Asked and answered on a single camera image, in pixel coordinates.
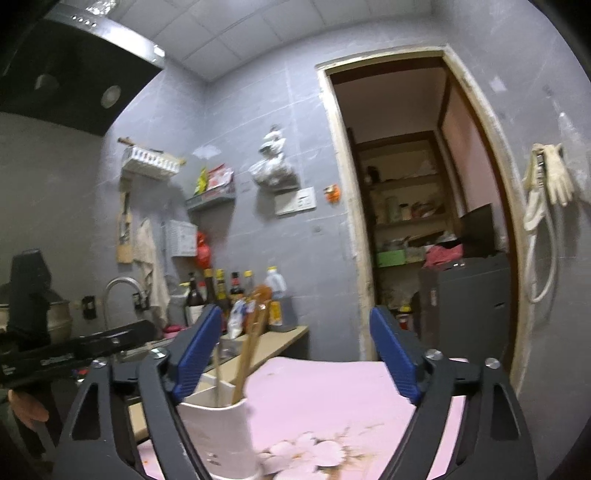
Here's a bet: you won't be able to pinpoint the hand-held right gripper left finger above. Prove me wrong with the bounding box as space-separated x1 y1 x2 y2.
53 305 223 480

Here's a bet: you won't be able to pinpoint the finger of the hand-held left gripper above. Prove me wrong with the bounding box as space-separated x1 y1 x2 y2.
88 319 158 364

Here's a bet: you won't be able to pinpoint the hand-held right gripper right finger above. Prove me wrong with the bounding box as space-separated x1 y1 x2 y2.
370 305 539 480

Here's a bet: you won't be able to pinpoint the wooden chopstick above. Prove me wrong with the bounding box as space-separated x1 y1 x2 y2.
231 316 262 404
240 300 272 386
211 345 223 408

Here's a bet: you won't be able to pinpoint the white utensil holder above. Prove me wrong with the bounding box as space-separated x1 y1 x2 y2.
177 368 260 480

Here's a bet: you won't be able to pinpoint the person's left hand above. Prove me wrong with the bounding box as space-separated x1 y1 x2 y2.
8 390 50 432

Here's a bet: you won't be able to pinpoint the metal pot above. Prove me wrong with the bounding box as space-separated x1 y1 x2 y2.
0 282 73 346

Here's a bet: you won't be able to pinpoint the white and blue packet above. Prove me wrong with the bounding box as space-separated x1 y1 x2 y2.
228 299 249 337

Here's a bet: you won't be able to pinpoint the metal faucet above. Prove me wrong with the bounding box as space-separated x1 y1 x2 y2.
103 276 145 334

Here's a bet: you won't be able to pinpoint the large dark glass bottle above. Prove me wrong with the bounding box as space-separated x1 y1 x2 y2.
184 272 207 328

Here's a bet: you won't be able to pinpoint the yellow-label sauce bottle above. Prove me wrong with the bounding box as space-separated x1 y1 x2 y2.
214 270 232 334

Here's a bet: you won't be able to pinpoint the hanging beige towel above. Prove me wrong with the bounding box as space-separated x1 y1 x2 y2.
133 218 171 326

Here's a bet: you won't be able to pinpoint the black cabinet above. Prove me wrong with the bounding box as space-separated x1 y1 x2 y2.
418 253 514 371

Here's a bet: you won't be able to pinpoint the orange-brown sauce bottle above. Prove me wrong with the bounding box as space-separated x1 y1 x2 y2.
250 284 274 308

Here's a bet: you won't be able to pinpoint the green box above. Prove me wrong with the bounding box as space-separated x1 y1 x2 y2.
375 250 408 268

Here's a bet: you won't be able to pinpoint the red hanging bag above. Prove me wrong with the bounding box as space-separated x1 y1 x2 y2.
195 232 214 270

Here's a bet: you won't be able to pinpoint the white plastic jug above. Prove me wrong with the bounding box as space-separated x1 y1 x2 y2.
264 266 288 302

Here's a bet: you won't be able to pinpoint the wooden knife holder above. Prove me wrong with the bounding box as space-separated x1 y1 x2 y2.
116 190 136 265

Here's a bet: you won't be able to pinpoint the red cloth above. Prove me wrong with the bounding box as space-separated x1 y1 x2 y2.
424 244 465 271

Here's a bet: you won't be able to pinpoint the black box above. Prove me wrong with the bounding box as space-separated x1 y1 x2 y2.
460 203 496 259

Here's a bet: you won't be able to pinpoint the wooden shelf unit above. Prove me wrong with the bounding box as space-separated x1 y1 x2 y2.
348 130 464 315

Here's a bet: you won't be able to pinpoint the snack packets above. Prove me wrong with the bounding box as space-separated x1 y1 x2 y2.
193 164 235 197

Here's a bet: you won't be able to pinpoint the hanging plastic bag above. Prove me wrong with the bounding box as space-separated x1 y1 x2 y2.
248 124 299 191

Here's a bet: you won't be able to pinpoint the cream rubber glove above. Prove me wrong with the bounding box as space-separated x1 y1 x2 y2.
523 143 546 232
542 142 576 207

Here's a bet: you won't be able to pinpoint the black range hood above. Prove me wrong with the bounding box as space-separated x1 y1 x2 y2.
0 0 168 138

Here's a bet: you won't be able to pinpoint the white wall box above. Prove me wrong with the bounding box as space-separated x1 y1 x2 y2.
165 220 199 258

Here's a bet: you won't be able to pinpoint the grey wall shelf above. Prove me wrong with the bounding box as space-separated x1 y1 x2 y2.
185 194 237 213

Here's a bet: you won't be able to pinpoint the white wall rack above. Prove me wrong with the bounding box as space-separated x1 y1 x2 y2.
121 144 182 180

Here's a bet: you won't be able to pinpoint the door frame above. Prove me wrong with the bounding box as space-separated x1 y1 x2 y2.
315 44 531 395

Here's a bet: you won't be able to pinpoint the wall socket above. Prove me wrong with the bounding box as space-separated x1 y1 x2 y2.
274 186 318 216

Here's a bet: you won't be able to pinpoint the white hose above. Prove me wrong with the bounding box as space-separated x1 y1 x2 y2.
525 203 560 304

